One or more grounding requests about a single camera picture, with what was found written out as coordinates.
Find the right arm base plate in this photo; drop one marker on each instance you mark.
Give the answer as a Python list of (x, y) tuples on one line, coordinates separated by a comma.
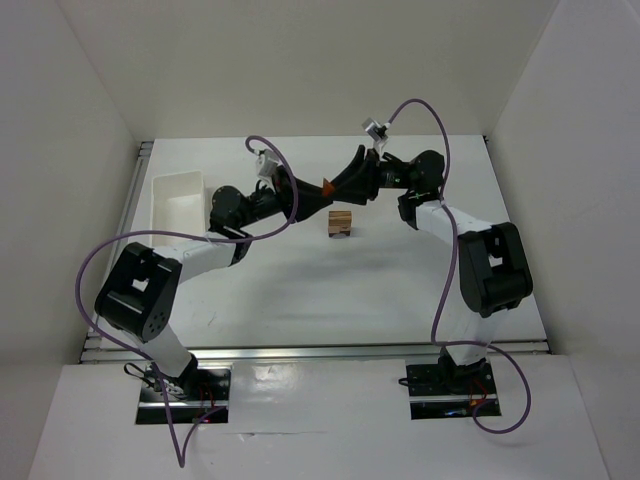
[(433, 397)]

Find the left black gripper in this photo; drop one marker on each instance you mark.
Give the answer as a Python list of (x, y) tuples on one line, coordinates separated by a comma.
[(288, 194)]

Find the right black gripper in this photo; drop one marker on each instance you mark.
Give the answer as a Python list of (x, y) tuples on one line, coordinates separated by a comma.
[(373, 175)]

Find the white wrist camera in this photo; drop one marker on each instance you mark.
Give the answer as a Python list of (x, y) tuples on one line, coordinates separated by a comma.
[(266, 164), (378, 132)]

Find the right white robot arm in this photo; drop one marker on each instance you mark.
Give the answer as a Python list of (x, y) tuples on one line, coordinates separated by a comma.
[(489, 263)]

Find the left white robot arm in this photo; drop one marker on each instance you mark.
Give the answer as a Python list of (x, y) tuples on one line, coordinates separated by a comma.
[(138, 296)]

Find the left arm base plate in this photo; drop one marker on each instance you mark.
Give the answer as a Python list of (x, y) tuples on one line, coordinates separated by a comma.
[(209, 398)]

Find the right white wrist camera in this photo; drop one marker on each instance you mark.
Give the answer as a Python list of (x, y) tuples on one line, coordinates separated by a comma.
[(378, 132)]

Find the dark brown arch block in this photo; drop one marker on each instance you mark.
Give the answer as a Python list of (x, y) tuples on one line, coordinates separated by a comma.
[(340, 235)]

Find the front aluminium rail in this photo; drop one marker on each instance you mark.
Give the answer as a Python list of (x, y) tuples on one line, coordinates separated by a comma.
[(94, 354)]

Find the white plastic bin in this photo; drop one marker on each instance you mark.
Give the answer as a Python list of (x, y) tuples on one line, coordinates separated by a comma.
[(178, 203)]

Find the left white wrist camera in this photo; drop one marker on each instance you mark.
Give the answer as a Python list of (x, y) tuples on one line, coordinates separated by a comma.
[(266, 164)]

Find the orange triangular wood block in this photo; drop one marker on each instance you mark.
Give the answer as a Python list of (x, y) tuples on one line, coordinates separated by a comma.
[(327, 188)]

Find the long light wood block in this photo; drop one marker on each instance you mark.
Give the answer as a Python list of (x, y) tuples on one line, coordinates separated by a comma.
[(339, 223)]

